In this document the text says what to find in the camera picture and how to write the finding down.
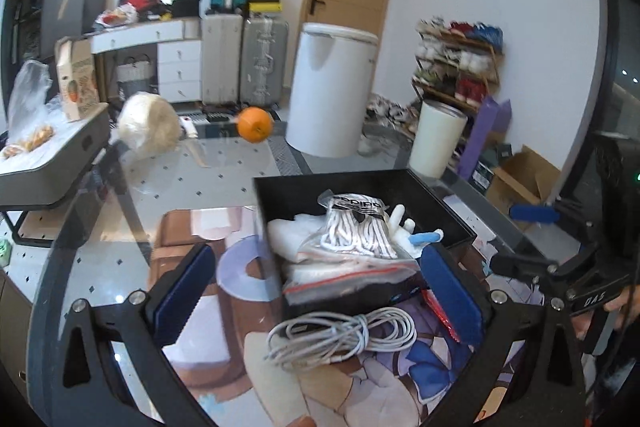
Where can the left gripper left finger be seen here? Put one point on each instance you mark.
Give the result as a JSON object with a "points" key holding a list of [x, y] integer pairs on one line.
{"points": [[88, 387]]}

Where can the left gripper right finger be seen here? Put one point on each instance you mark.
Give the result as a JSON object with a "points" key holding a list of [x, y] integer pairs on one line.
{"points": [[547, 387]]}

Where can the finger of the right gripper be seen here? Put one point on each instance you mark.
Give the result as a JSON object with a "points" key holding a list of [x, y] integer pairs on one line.
{"points": [[534, 213], [521, 267]]}

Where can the red white tissue pack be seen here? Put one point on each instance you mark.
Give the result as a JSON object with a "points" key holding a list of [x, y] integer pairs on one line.
{"points": [[438, 310]]}

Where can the white blue plush toy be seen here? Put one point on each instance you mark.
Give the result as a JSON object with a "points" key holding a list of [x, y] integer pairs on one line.
{"points": [[404, 234]]}

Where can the bagged white adidas laces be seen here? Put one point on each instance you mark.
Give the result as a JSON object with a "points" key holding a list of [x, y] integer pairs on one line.
{"points": [[356, 230]]}

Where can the white foam block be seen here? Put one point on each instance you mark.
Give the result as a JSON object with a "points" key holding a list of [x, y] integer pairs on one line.
{"points": [[293, 240]]}

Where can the open cardboard box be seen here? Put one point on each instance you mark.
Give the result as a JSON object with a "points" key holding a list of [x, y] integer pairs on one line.
{"points": [[525, 178]]}

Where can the purple paper bag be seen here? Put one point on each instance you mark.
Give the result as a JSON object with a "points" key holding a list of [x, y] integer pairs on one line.
{"points": [[493, 116]]}

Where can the small white trash bin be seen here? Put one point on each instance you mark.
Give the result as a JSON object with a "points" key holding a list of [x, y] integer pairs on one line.
{"points": [[440, 127]]}

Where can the anime printed desk mat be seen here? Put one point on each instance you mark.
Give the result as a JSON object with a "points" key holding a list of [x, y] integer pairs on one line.
{"points": [[249, 365]]}

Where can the wooden shoe rack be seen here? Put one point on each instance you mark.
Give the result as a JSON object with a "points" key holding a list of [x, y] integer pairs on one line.
{"points": [[457, 63]]}

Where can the grey side table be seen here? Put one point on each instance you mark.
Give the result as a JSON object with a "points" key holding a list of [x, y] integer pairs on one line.
{"points": [[49, 175]]}

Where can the white cylindrical appliance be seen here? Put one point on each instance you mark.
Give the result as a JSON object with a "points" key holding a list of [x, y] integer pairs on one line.
{"points": [[332, 82]]}

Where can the black cardboard box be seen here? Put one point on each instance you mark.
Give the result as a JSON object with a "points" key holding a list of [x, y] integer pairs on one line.
{"points": [[355, 287]]}

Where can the bagged white noodle bundle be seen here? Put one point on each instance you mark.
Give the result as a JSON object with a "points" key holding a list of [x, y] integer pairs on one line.
{"points": [[148, 125]]}

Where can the orange fruit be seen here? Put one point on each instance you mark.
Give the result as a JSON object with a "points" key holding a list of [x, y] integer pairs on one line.
{"points": [[254, 124]]}

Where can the plastic bag with snacks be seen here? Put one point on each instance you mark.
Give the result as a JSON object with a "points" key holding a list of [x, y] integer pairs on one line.
{"points": [[32, 118]]}

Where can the silver suitcase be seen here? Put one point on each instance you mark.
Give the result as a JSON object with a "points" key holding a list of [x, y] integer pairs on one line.
{"points": [[263, 59]]}

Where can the orange fruit carton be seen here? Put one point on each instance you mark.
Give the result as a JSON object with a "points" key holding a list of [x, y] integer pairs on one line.
{"points": [[76, 77]]}

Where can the wicker basket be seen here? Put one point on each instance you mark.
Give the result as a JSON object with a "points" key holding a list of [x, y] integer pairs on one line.
{"points": [[134, 75]]}

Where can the white suitcase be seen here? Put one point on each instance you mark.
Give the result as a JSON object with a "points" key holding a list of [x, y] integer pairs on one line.
{"points": [[221, 55]]}

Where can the white drawer desk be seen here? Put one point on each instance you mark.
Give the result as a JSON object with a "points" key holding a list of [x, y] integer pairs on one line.
{"points": [[175, 48]]}

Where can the black cabinet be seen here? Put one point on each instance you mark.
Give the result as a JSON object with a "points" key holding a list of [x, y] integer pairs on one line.
{"points": [[20, 39]]}

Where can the dark grey refrigerator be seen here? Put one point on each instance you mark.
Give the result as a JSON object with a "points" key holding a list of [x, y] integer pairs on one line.
{"points": [[66, 18]]}

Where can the white handled knife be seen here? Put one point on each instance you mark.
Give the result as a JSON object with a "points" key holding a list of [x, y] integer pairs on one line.
{"points": [[192, 143]]}

